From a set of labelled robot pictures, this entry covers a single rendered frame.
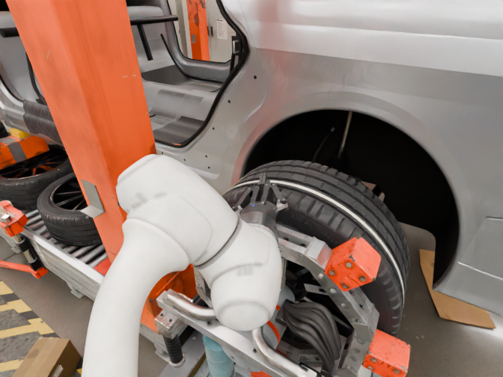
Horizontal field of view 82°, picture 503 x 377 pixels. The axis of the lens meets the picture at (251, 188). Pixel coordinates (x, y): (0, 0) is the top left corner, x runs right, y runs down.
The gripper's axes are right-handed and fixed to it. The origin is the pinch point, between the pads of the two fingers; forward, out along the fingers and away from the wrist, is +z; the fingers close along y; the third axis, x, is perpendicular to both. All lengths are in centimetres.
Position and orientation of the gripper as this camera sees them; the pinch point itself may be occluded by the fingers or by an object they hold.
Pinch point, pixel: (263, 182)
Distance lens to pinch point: 75.4
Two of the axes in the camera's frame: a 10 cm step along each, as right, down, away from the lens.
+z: 1.1, -4.6, 8.8
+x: -2.3, -8.7, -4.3
